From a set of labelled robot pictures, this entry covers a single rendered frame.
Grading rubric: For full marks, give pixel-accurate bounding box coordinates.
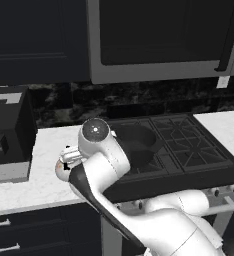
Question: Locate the black toaster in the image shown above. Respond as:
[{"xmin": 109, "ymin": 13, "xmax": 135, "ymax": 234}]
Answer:
[{"xmin": 0, "ymin": 86, "xmax": 39, "ymax": 186}]

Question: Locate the grey microwave oven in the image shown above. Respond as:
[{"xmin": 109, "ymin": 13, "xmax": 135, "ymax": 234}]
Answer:
[{"xmin": 85, "ymin": 0, "xmax": 234, "ymax": 85}]

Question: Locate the grey oven door handle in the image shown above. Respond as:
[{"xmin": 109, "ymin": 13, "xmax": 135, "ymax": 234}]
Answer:
[{"xmin": 205, "ymin": 195, "xmax": 234, "ymax": 216}]

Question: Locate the dark drawer front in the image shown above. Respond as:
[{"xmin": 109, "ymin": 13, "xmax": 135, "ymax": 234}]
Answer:
[
  {"xmin": 0, "ymin": 202, "xmax": 102, "ymax": 238},
  {"xmin": 0, "ymin": 229, "xmax": 103, "ymax": 256}
]

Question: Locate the black pan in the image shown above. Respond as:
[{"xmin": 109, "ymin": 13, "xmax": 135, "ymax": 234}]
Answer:
[{"xmin": 114, "ymin": 123, "xmax": 164, "ymax": 170}]

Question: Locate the dark wall cupboard door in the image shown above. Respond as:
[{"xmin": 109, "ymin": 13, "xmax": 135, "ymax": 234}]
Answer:
[{"xmin": 0, "ymin": 0, "xmax": 91, "ymax": 87}]

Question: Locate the dark microwave door handle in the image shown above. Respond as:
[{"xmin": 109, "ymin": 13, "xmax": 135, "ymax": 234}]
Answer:
[{"xmin": 214, "ymin": 0, "xmax": 234, "ymax": 73}]

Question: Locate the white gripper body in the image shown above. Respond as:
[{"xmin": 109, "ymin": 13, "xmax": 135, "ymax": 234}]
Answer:
[{"xmin": 59, "ymin": 146, "xmax": 86, "ymax": 166}]

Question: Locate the white wall socket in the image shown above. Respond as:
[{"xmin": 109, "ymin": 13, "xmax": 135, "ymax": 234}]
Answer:
[{"xmin": 216, "ymin": 75, "xmax": 231, "ymax": 90}]

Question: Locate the black hob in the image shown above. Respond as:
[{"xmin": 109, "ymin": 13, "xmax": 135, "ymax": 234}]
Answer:
[{"xmin": 103, "ymin": 112, "xmax": 234, "ymax": 204}]

